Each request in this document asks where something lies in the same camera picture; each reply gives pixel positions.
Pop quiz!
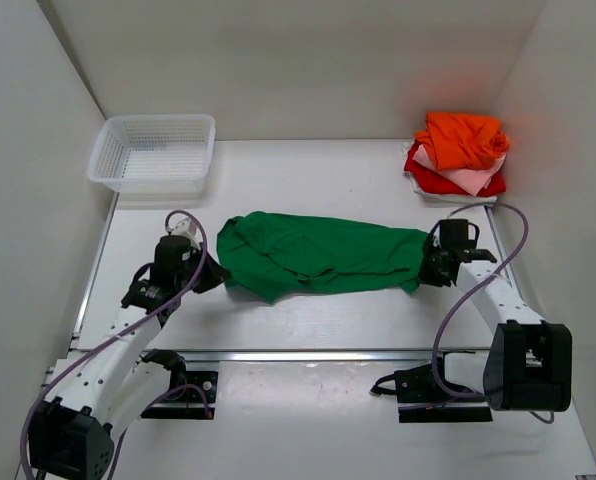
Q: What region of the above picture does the green t shirt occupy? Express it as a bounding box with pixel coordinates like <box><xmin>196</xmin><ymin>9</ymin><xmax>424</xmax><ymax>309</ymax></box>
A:
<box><xmin>216</xmin><ymin>211</ymin><xmax>427</xmax><ymax>304</ymax></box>

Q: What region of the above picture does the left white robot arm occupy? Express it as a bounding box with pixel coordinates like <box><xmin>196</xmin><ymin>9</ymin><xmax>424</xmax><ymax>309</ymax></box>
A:
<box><xmin>21</xmin><ymin>233</ymin><xmax>229</xmax><ymax>479</ymax></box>

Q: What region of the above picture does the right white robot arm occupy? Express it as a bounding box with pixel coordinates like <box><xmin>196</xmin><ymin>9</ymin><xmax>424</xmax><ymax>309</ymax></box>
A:
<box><xmin>418</xmin><ymin>219</ymin><xmax>573</xmax><ymax>413</ymax></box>

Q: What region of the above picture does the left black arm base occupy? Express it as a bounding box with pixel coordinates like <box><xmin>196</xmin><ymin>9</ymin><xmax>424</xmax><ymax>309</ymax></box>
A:
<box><xmin>138</xmin><ymin>349</ymin><xmax>219</xmax><ymax>420</ymax></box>

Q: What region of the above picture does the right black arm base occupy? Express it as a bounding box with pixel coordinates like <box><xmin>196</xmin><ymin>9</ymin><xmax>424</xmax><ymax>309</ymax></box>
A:
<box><xmin>369</xmin><ymin>363</ymin><xmax>493</xmax><ymax>424</ymax></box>

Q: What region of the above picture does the red t shirt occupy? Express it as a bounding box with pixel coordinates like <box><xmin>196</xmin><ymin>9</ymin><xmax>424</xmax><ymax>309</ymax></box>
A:
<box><xmin>404</xmin><ymin>142</ymin><xmax>506</xmax><ymax>198</ymax></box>

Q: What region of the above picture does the pink t shirt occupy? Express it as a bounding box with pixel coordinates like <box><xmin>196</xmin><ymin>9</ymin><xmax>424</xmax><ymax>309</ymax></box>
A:
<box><xmin>413</xmin><ymin>146</ymin><xmax>507</xmax><ymax>196</ymax></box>

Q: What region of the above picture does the orange t shirt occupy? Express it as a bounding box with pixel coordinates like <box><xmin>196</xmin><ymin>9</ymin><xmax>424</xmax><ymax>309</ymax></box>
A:
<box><xmin>414</xmin><ymin>112</ymin><xmax>510</xmax><ymax>171</ymax></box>

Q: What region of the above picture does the white perforated plastic basket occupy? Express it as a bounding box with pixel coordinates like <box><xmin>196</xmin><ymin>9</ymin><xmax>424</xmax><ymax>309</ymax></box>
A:
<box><xmin>87</xmin><ymin>114</ymin><xmax>216</xmax><ymax>196</ymax></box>

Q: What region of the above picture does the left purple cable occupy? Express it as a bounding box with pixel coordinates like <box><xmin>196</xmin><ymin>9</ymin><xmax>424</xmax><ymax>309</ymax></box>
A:
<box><xmin>18</xmin><ymin>209</ymin><xmax>210</xmax><ymax>480</ymax></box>

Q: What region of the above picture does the purple cable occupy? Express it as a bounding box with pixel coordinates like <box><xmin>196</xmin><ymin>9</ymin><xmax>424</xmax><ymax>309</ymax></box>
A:
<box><xmin>18</xmin><ymin>209</ymin><xmax>210</xmax><ymax>480</ymax></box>
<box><xmin>397</xmin><ymin>202</ymin><xmax>555</xmax><ymax>425</ymax></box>

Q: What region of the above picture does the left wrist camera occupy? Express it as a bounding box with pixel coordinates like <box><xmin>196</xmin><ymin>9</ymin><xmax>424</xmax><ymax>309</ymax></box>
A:
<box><xmin>169</xmin><ymin>219</ymin><xmax>199</xmax><ymax>249</ymax></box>

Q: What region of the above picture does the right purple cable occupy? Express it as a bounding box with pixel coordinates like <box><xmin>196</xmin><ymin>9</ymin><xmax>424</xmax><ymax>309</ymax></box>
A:
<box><xmin>397</xmin><ymin>202</ymin><xmax>555</xmax><ymax>425</ymax></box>

